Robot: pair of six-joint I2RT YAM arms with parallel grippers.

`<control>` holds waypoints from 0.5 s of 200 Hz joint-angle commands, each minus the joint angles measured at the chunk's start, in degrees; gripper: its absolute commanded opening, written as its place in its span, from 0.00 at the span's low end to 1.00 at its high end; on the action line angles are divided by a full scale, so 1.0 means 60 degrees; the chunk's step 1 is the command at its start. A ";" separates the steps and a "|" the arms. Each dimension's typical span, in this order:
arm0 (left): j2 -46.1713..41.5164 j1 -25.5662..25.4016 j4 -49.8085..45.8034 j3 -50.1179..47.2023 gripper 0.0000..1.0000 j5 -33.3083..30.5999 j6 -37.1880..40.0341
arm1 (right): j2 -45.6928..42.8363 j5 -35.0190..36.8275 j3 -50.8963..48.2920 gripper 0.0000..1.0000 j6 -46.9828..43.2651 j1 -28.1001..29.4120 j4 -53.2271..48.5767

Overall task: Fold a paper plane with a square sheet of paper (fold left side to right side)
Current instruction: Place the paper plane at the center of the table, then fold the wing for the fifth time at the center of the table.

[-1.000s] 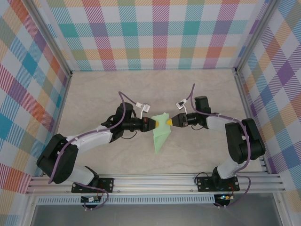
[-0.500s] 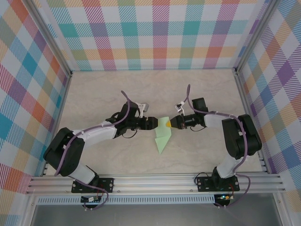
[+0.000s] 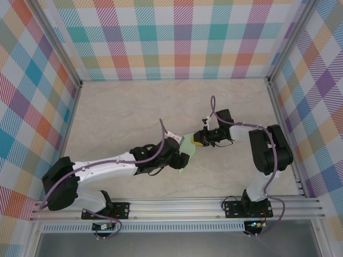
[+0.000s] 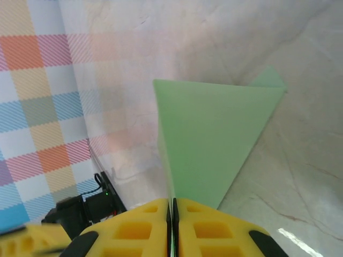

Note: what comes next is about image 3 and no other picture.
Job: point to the light green paper sheet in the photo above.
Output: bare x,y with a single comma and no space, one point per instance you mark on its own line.
187,150

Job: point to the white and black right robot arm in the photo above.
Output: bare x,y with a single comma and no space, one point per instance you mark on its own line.
270,152

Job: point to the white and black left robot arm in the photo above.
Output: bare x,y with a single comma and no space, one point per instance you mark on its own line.
107,167

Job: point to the grey metal panel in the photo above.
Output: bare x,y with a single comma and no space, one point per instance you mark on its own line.
174,245

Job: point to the small black circuit board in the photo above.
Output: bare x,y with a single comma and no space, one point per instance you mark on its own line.
103,226

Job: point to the small circuit board green light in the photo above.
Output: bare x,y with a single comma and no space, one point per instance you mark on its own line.
257,224

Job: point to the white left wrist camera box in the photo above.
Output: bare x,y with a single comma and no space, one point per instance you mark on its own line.
175,139

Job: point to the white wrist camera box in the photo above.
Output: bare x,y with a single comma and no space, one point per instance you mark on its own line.
175,139
205,121

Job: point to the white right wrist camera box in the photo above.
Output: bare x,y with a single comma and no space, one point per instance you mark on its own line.
205,121

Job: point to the aluminium mounting rail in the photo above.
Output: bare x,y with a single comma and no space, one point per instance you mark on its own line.
177,208

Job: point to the aluminium table edge rail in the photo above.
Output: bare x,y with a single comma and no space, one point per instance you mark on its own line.
65,136
285,134

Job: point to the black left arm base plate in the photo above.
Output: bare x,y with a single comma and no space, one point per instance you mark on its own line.
122,210

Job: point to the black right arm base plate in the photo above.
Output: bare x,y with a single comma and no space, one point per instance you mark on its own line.
233,210

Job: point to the aluminium frame post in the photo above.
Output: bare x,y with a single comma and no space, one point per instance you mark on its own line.
289,42
57,45

